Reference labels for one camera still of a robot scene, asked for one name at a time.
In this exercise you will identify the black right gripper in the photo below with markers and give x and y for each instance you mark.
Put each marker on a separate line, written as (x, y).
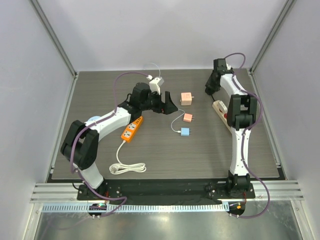
(210, 86)

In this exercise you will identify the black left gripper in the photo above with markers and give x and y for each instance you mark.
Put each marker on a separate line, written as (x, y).
(166, 108)

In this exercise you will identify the tan cube socket adapter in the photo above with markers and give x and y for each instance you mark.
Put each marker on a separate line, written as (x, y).
(186, 98)

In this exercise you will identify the pink charger plug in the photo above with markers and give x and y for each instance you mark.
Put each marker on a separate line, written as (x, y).
(187, 117)

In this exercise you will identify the light blue charger plug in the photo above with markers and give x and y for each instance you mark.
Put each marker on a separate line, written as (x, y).
(185, 132)

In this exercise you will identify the orange power strip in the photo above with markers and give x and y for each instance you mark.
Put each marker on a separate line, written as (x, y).
(131, 129)

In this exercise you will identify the round light blue socket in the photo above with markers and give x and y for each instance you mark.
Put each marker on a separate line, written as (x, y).
(93, 118)

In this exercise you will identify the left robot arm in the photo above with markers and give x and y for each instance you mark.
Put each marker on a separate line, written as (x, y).
(80, 146)

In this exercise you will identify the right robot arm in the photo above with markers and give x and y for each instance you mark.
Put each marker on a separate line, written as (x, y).
(241, 114)

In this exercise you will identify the white plug on strip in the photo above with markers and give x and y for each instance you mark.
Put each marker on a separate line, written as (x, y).
(222, 107)

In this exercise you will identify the beige red power strip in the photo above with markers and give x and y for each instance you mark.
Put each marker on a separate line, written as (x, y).
(222, 116)

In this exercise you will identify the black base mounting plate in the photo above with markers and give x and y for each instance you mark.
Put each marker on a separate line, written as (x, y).
(143, 188)

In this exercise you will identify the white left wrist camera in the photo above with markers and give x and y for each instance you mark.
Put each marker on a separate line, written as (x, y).
(155, 83)

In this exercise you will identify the white slotted cable duct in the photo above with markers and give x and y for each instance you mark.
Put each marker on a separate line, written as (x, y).
(100, 208)

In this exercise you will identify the right aluminium frame post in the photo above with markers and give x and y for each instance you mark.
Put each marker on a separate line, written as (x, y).
(284, 12)

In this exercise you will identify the aluminium frame post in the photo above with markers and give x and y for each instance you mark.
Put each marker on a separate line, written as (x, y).
(52, 35)
(284, 12)

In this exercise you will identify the aluminium front rail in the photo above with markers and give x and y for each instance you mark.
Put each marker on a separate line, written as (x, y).
(270, 190)

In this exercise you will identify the left aluminium frame post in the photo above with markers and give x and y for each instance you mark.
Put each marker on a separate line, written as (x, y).
(52, 35)

